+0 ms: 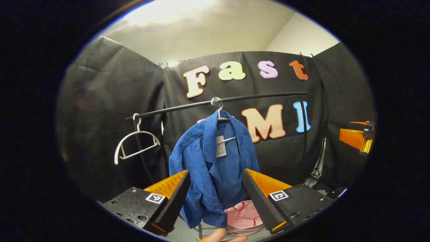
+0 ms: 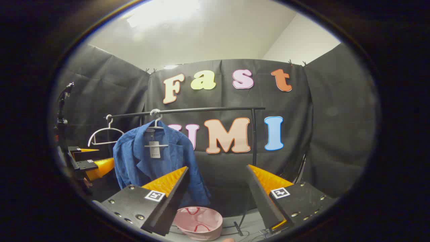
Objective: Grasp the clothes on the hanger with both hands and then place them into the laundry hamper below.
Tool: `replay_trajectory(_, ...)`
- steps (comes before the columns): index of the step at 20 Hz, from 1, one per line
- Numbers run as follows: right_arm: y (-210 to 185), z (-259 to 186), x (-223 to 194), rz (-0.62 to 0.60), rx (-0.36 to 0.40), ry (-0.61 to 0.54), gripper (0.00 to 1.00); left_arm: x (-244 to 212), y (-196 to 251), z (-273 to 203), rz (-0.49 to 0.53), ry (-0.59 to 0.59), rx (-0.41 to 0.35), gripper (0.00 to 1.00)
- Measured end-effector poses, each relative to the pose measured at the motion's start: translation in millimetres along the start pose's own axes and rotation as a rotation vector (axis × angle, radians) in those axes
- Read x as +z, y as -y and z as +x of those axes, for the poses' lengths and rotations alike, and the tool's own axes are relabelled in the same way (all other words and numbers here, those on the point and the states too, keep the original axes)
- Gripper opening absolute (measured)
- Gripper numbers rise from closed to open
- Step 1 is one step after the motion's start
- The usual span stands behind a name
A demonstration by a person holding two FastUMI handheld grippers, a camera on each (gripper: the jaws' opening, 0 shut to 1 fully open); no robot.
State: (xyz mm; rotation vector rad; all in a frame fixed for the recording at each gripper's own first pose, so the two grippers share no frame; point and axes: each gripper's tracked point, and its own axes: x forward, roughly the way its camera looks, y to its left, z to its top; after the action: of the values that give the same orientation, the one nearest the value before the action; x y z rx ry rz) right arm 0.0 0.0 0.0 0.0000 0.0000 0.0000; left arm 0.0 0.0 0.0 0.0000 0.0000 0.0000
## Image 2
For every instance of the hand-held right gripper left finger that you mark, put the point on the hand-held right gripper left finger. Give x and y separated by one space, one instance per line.
171 205

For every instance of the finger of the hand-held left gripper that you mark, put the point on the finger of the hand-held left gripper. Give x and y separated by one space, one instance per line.
100 168
79 154

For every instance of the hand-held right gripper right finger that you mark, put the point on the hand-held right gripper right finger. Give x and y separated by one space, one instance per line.
260 198

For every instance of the pink laundry hamper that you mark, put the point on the pink laundry hamper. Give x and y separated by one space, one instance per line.
201 218

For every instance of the white plastic hanger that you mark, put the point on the white plastic hanger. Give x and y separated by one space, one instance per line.
156 145
109 123

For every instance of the black clothes rack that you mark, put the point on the black clothes rack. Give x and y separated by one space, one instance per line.
208 109

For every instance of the black floor bar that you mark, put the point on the black floor bar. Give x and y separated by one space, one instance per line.
238 228

